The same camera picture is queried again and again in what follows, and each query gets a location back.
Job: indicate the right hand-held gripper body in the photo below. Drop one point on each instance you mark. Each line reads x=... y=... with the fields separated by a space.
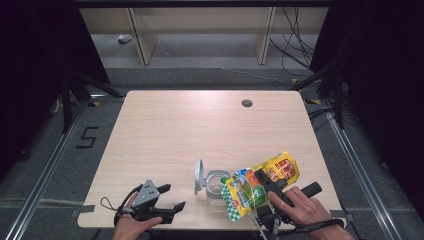
x=268 y=215

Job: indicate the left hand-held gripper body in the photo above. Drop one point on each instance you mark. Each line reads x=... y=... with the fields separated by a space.
x=146 y=193

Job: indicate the yellow seasoning pouch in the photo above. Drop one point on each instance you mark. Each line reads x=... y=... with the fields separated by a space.
x=243 y=196

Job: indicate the clear jar with grey lid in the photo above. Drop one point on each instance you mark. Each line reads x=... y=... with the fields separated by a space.
x=199 y=176

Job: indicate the person's right hand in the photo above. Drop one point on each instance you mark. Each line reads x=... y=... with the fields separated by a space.
x=306 y=210

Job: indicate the person's left hand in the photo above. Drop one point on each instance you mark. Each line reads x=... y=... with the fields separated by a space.
x=130 y=228

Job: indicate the grey tape strip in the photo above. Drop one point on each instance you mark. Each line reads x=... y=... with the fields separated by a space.
x=345 y=215
x=85 y=209

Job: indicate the black metal stand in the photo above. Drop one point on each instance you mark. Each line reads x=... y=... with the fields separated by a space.
x=66 y=100
x=339 y=100

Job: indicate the black curtain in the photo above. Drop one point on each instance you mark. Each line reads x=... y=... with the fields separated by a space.
x=33 y=66
x=383 y=83

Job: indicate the small white object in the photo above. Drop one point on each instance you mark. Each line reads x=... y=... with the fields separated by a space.
x=125 y=38

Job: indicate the light wooden desk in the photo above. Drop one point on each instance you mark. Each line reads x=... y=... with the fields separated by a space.
x=200 y=20

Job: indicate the metal floor rail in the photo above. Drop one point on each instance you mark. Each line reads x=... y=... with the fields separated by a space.
x=50 y=166
x=360 y=176

